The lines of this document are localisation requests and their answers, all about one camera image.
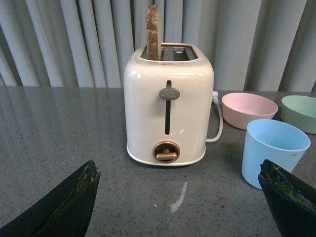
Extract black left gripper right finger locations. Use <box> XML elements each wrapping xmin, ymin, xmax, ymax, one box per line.
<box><xmin>258</xmin><ymin>159</ymin><xmax>316</xmax><ymax>237</ymax></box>

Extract light blue plastic cup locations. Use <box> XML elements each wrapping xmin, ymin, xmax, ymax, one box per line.
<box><xmin>241</xmin><ymin>119</ymin><xmax>311</xmax><ymax>189</ymax></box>

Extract white toaster power cable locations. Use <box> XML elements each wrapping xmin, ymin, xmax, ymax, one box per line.
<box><xmin>205</xmin><ymin>91</ymin><xmax>224</xmax><ymax>144</ymax></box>

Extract cream white toaster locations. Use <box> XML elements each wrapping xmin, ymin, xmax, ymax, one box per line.
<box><xmin>123</xmin><ymin>43</ymin><xmax>214</xmax><ymax>166</ymax></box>

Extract pink plastic bowl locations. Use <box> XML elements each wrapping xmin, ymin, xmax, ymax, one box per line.
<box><xmin>222</xmin><ymin>92</ymin><xmax>278</xmax><ymax>130</ymax></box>

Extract green plastic bowl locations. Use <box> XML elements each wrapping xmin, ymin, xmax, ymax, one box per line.
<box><xmin>281</xmin><ymin>95</ymin><xmax>316</xmax><ymax>135</ymax></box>

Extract grey vertical blinds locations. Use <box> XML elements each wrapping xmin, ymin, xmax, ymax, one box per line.
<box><xmin>0</xmin><ymin>0</ymin><xmax>316</xmax><ymax>92</ymax></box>

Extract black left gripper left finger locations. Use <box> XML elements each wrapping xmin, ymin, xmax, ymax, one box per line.
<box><xmin>0</xmin><ymin>160</ymin><xmax>101</xmax><ymax>237</ymax></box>

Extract brown toast slice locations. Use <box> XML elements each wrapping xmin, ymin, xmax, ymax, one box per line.
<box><xmin>146</xmin><ymin>5</ymin><xmax>162</xmax><ymax>61</ymax></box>

